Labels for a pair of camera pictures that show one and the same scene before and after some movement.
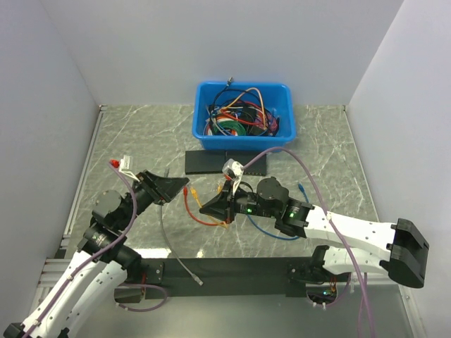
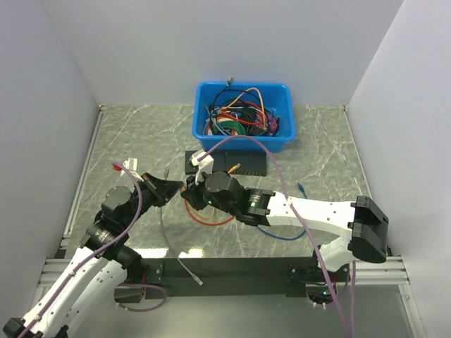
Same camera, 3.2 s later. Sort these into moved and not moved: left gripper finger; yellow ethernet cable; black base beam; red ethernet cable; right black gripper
Moved: right black gripper; yellow ethernet cable
Not moved: left gripper finger; red ethernet cable; black base beam
